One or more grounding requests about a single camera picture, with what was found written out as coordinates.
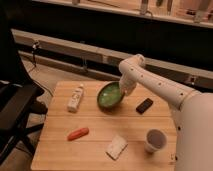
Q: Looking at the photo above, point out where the orange carrot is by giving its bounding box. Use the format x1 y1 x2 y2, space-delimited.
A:
67 127 89 141

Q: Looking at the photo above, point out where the white paper cup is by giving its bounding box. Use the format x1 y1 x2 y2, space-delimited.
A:
144 129 167 153

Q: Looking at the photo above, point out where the black chair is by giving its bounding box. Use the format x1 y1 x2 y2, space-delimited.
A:
0 0 48 165

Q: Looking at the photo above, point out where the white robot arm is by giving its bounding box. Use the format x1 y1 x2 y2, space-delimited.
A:
119 54 213 171

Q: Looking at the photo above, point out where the black rectangular block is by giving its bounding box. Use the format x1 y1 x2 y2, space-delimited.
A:
136 98 153 114

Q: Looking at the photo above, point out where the green ceramic bowl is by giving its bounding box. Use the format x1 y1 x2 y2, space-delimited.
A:
97 81 124 109

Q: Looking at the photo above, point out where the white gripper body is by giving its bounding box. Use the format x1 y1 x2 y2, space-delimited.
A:
119 74 137 96

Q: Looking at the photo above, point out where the black cable on floor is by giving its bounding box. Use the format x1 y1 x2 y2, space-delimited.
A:
20 41 54 98

